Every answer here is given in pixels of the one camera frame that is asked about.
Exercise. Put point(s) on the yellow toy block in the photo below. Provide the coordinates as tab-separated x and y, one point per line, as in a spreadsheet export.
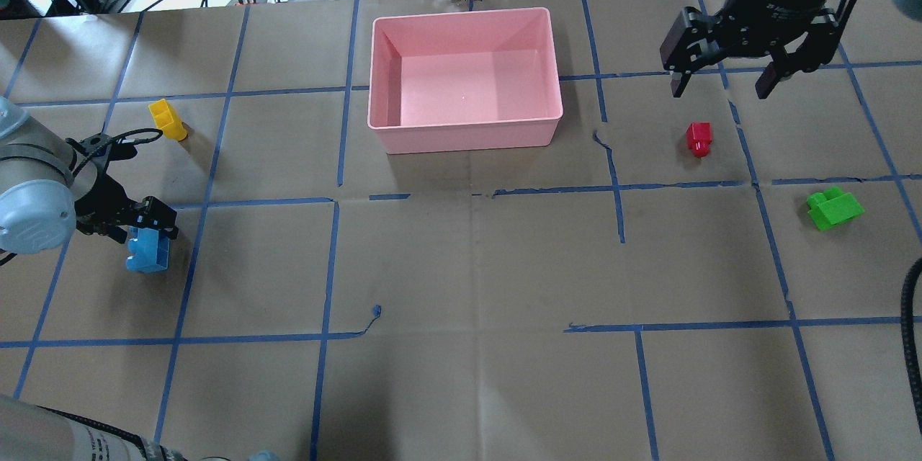
167	119

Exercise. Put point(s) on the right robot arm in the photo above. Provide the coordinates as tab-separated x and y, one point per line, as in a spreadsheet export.
290	49

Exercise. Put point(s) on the red toy block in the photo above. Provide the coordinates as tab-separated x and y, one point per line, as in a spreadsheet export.
699	138

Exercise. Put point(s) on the blue toy block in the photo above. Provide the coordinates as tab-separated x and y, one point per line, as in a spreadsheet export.
149	251

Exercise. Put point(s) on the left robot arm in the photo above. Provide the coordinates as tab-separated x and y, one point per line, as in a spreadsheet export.
52	187

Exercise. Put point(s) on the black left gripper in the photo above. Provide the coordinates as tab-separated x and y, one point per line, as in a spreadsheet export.
99	200

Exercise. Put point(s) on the green toy block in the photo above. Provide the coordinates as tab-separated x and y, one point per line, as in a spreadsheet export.
832	208

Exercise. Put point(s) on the pink plastic box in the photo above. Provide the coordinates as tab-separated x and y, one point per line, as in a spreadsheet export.
464	81

